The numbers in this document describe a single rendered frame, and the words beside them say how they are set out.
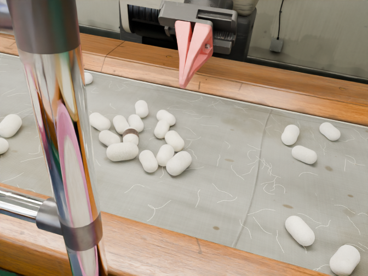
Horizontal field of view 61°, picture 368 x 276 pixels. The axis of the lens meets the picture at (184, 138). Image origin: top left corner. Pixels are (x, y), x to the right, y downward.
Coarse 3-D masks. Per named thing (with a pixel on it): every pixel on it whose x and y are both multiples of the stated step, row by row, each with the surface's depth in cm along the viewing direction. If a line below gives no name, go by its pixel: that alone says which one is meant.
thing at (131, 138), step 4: (128, 128) 40; (132, 128) 40; (124, 136) 40; (128, 136) 39; (132, 136) 39; (136, 136) 40; (124, 140) 39; (128, 140) 39; (132, 140) 39; (136, 140) 39; (136, 144) 39
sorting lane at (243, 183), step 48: (0, 96) 48; (96, 96) 50; (144, 96) 51; (192, 96) 53; (96, 144) 40; (144, 144) 41; (192, 144) 42; (240, 144) 43; (336, 144) 45; (48, 192) 33; (144, 192) 34; (192, 192) 35; (240, 192) 36; (288, 192) 36; (336, 192) 37; (240, 240) 30; (288, 240) 31; (336, 240) 31
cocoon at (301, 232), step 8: (296, 216) 31; (288, 224) 31; (296, 224) 30; (304, 224) 30; (296, 232) 30; (304, 232) 30; (312, 232) 30; (296, 240) 30; (304, 240) 29; (312, 240) 29
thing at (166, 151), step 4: (160, 148) 38; (164, 148) 38; (168, 148) 38; (172, 148) 38; (160, 152) 37; (164, 152) 37; (168, 152) 38; (172, 152) 38; (160, 156) 37; (164, 156) 37; (168, 156) 37; (172, 156) 38; (160, 160) 37; (164, 160) 37; (168, 160) 37; (160, 164) 37; (164, 164) 37
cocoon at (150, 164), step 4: (144, 152) 37; (148, 152) 37; (140, 156) 37; (144, 156) 37; (148, 156) 37; (152, 156) 37; (140, 160) 37; (144, 160) 36; (148, 160) 36; (152, 160) 36; (156, 160) 36; (144, 164) 36; (148, 164) 36; (152, 164) 36; (156, 164) 36; (144, 168) 36; (148, 168) 36; (152, 168) 36; (156, 168) 36
